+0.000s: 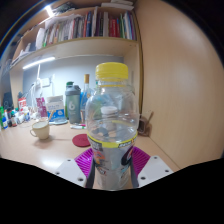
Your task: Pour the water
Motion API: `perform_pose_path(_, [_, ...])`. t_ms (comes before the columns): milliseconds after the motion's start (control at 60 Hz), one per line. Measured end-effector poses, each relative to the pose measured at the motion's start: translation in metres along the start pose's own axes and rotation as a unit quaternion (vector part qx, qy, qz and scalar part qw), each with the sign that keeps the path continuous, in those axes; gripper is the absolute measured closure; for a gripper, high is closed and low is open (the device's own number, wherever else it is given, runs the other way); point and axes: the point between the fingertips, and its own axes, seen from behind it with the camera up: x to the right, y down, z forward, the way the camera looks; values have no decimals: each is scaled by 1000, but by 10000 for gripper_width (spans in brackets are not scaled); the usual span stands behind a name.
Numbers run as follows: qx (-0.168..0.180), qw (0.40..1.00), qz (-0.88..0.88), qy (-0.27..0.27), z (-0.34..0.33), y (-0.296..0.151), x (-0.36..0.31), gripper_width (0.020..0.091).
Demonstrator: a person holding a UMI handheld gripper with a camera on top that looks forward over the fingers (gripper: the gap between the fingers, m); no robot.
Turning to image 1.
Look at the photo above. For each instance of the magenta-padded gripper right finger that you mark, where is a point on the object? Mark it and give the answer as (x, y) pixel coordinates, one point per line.
(153, 168)

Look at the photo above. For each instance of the red and white canister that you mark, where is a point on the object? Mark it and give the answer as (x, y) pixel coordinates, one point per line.
(22, 105)

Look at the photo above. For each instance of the pink packet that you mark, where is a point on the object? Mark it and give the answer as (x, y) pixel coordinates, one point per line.
(41, 106)

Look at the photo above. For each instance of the small black bag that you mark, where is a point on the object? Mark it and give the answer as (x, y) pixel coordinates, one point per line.
(7, 99)

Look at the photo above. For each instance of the white bottle with blue cap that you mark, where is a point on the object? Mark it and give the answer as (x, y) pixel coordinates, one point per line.
(5, 120)

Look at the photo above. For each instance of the white marker pen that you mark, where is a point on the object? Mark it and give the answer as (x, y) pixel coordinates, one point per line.
(77, 126)

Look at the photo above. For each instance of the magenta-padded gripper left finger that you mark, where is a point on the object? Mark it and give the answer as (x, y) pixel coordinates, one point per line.
(71, 171)

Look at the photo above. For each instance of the bright tube light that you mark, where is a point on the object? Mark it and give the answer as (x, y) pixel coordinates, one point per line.
(49, 10)

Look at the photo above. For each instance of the grey shaker bottle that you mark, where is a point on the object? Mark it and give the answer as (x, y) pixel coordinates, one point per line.
(72, 105)

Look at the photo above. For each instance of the white LED light bar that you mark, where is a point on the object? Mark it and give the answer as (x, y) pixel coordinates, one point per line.
(38, 62)

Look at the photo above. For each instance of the cream ceramic mug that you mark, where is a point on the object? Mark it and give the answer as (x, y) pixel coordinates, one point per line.
(40, 130)

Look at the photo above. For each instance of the flat round red coaster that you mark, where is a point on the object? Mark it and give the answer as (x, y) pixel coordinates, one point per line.
(80, 140)

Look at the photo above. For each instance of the clear yellow-capped drink bottle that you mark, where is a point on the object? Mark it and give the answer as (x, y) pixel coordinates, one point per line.
(111, 133)

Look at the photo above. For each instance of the blue and white carton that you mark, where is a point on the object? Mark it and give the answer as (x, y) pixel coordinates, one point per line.
(56, 106)

